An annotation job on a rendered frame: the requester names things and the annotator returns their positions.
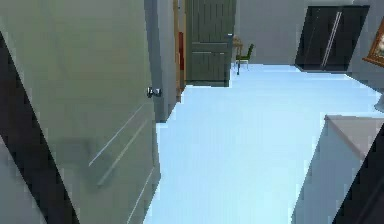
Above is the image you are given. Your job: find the dark green panelled door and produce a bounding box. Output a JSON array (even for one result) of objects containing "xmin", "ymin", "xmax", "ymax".
[{"xmin": 185, "ymin": 0, "xmax": 237, "ymax": 88}]

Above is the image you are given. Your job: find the silver door knob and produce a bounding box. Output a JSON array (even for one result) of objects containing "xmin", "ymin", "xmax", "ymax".
[{"xmin": 146, "ymin": 86, "xmax": 163, "ymax": 99}]

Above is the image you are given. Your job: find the black fridge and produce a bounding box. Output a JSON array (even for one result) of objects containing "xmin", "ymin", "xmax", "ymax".
[{"xmin": 294, "ymin": 5, "xmax": 370, "ymax": 72}]

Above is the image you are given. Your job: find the wooden framed picture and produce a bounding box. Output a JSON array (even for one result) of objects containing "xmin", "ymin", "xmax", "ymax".
[{"xmin": 362, "ymin": 16, "xmax": 384, "ymax": 68}]

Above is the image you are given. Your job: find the white cabinet with grey top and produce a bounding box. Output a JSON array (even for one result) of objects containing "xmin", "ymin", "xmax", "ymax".
[{"xmin": 291, "ymin": 114, "xmax": 384, "ymax": 224}]

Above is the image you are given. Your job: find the silver fridge handle bar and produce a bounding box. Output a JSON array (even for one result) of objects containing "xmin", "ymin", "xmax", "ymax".
[{"xmin": 320, "ymin": 11, "xmax": 343, "ymax": 70}]

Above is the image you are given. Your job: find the grey-green room door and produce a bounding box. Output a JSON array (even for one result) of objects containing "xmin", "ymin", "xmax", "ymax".
[{"xmin": 0, "ymin": 0, "xmax": 162, "ymax": 224}]

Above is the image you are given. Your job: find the green chair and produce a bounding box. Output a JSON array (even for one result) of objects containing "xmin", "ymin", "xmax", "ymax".
[{"xmin": 235, "ymin": 43, "xmax": 255, "ymax": 70}]

